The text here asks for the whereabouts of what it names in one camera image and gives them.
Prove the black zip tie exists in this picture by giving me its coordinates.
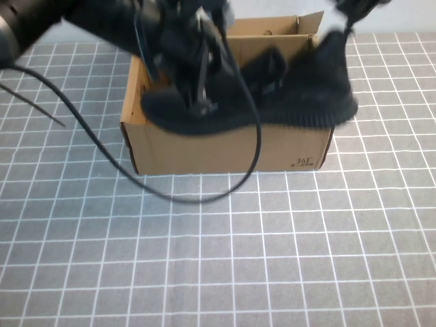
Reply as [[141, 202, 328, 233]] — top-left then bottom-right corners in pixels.
[[0, 83, 67, 129]]

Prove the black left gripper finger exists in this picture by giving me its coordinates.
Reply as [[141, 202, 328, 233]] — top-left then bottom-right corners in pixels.
[[180, 63, 204, 116], [202, 56, 221, 116]]

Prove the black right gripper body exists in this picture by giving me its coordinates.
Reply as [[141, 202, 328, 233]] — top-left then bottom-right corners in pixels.
[[332, 0, 390, 22]]

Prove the brown cardboard shoe box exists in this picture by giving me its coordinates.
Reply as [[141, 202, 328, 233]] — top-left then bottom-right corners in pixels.
[[119, 11, 337, 176]]

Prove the left wrist camera black silver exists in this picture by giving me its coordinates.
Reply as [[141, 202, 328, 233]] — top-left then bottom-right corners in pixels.
[[217, 0, 236, 30]]

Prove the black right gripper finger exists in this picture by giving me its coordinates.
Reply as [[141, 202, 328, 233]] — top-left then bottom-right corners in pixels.
[[343, 16, 357, 38]]

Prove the plain black knit shoe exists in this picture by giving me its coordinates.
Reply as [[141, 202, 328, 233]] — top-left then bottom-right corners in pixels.
[[140, 29, 359, 138]]

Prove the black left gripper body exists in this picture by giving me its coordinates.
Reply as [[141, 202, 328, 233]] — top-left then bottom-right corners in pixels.
[[136, 0, 225, 73]]

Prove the black left camera cable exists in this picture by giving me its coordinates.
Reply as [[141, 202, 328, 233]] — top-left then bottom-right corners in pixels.
[[0, 20, 264, 204]]

